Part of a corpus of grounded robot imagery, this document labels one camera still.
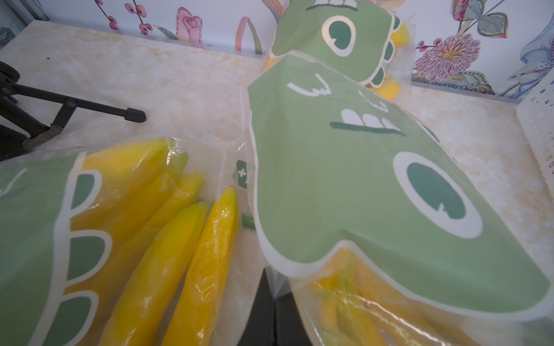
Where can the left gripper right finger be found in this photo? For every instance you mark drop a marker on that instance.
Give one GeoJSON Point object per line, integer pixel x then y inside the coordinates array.
{"type": "Point", "coordinates": [289, 329]}

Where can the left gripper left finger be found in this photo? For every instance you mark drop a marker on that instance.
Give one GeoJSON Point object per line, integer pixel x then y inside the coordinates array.
{"type": "Point", "coordinates": [260, 329]}

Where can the zip-top bag bananas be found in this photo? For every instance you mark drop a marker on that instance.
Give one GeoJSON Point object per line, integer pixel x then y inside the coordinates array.
{"type": "Point", "coordinates": [129, 244]}
{"type": "Point", "coordinates": [373, 227]}
{"type": "Point", "coordinates": [362, 40]}

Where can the black microphone tripod stand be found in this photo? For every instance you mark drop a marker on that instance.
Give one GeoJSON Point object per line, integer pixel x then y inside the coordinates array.
{"type": "Point", "coordinates": [35, 116]}

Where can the white plastic basket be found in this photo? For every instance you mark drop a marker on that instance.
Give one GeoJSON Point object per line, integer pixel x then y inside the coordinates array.
{"type": "Point", "coordinates": [535, 115]}

